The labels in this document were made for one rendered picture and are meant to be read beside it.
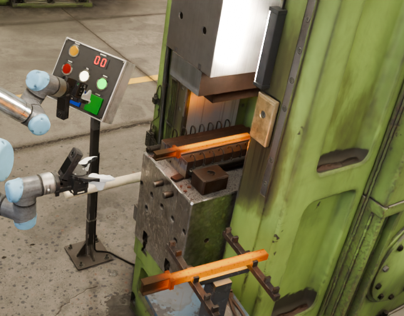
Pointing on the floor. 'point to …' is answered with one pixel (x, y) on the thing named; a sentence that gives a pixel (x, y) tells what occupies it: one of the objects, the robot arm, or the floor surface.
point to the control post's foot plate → (77, 253)
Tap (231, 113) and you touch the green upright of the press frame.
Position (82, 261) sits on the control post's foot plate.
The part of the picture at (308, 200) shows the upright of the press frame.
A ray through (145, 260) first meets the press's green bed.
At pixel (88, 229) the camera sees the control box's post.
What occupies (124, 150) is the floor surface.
